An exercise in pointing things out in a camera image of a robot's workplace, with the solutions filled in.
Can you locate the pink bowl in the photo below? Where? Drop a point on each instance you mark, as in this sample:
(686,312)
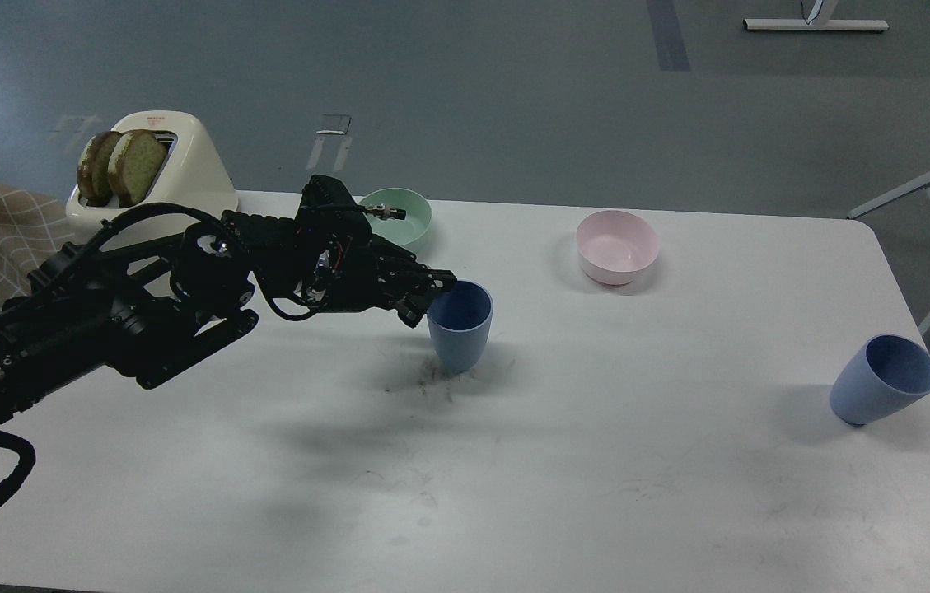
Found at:
(616,247)

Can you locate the cream toaster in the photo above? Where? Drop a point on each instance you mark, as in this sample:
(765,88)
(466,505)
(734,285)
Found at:
(193,174)

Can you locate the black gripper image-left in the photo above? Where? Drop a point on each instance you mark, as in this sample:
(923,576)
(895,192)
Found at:
(342,268)

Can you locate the blue cup starting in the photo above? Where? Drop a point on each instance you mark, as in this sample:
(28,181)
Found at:
(887,373)
(458,324)

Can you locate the left toast slice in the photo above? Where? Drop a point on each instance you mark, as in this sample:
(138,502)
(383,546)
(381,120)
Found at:
(93,179)

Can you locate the right toast slice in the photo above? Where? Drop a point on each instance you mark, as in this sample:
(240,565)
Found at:
(134,164)

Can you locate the green bowl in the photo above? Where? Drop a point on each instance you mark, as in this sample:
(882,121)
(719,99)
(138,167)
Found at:
(408,232)

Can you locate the white stand base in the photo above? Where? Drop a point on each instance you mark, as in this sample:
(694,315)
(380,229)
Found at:
(819,18)

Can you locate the toast slice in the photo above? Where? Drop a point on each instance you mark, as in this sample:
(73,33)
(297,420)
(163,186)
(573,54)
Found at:
(134,164)
(93,179)

